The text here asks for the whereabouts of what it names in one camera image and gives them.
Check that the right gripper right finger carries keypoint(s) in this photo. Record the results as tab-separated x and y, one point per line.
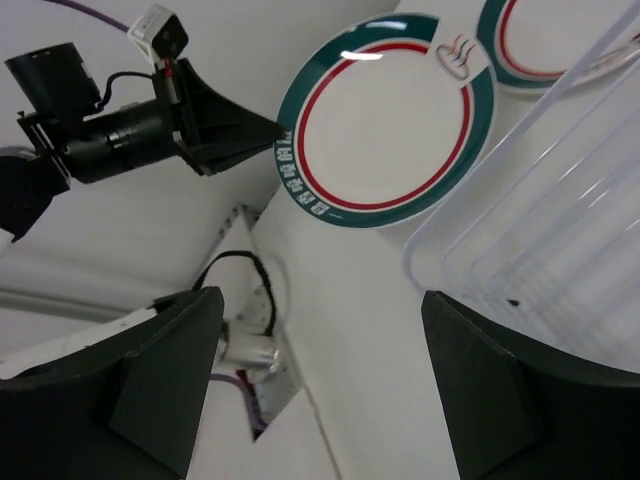
516	408

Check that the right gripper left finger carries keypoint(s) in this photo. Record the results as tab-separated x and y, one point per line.
124	406

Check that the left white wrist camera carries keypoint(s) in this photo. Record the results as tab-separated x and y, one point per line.
158	34

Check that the green red rimmed plate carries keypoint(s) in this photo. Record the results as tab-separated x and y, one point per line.
533	43
385	119

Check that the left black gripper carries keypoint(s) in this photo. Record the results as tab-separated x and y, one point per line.
186	119

